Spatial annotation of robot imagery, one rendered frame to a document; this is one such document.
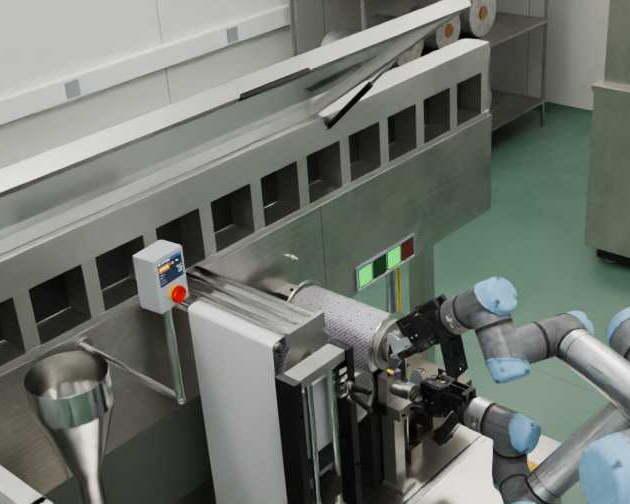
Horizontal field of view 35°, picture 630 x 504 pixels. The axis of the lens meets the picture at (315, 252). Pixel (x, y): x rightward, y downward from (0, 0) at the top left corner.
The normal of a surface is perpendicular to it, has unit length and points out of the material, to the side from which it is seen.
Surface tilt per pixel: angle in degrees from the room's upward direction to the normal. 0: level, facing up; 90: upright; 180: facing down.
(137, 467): 90
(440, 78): 90
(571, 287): 0
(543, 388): 0
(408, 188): 90
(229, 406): 90
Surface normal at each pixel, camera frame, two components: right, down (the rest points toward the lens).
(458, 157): 0.74, 0.26
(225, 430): -0.67, 0.38
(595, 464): -0.94, 0.10
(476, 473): -0.07, -0.89
